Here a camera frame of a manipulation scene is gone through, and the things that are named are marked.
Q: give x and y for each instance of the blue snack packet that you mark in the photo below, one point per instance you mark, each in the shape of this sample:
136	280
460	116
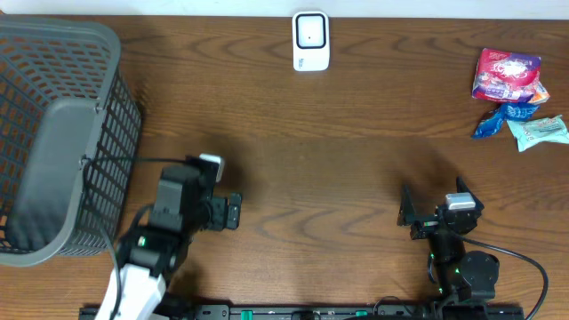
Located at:
493	121

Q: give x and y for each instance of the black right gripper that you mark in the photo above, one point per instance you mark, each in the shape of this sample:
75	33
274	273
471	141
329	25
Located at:
425	224

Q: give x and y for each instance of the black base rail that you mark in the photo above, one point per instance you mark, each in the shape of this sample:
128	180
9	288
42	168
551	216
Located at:
224	312

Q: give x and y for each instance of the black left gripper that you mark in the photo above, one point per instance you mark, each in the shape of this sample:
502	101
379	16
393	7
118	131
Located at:
231	212

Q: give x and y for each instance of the green tissue pack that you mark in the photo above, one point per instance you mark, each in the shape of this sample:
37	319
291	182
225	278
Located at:
531	133

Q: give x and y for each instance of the grey plastic basket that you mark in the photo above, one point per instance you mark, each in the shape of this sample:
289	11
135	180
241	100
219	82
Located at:
69	131

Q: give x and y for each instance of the orange small carton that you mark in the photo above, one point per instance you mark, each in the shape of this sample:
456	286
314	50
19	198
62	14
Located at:
540	96

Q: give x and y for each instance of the red purple Carefree pad pack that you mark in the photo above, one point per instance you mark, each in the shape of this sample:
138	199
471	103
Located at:
506	76

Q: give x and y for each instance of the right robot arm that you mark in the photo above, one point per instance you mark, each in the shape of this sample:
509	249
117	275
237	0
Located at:
462	275

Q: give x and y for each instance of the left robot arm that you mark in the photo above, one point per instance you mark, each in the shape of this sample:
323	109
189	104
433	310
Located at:
148	255

